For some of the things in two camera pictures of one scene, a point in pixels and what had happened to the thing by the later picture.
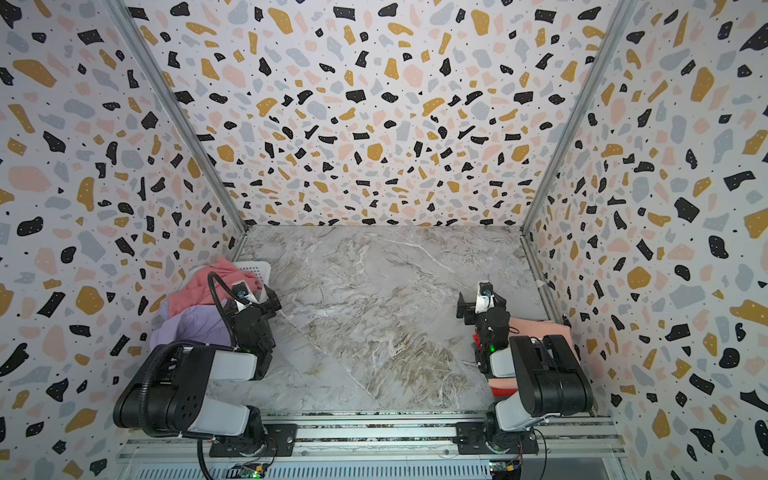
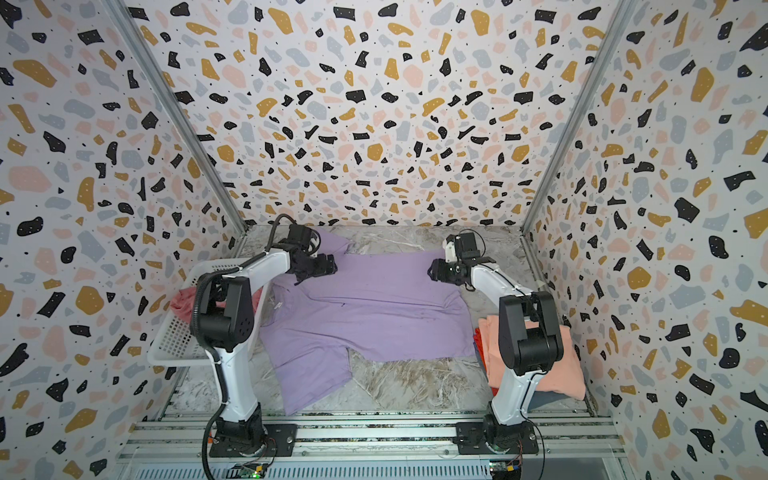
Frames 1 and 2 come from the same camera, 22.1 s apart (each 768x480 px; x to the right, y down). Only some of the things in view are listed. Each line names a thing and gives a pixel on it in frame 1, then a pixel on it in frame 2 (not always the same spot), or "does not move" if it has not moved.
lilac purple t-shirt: x=201 y=324 to x=376 y=306
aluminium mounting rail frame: x=389 y=439 does not move
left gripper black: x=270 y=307 to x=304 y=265
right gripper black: x=474 y=307 to x=440 y=271
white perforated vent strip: x=318 y=471 does not move
